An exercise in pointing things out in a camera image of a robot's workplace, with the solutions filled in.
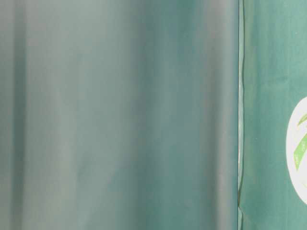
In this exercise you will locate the green table cloth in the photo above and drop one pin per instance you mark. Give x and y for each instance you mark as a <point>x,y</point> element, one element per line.
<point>274,77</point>

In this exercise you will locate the white duct tape roll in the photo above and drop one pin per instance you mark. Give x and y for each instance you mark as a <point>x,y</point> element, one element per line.
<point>296,149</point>

